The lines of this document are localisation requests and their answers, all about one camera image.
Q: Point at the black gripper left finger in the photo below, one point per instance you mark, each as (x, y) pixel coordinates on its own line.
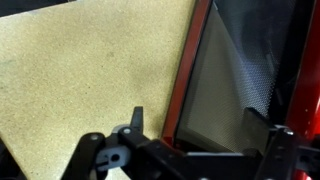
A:
(90, 156)

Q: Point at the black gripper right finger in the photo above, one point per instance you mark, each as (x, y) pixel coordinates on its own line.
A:
(286, 156)

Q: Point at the red microwave door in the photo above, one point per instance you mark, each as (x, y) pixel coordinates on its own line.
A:
(233, 83)

